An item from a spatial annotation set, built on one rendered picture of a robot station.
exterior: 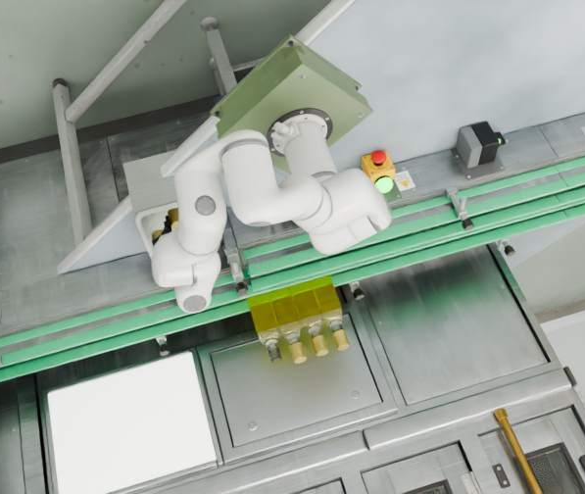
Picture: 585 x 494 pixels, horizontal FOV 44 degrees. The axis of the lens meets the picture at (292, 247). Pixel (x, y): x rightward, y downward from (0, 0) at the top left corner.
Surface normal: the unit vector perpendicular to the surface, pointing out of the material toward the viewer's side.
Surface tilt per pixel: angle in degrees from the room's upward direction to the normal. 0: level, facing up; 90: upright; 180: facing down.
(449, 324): 90
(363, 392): 90
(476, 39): 0
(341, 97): 1
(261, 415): 90
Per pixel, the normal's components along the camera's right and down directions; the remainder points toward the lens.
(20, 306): -0.05, -0.54
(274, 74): -0.65, -0.25
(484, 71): 0.28, 0.80
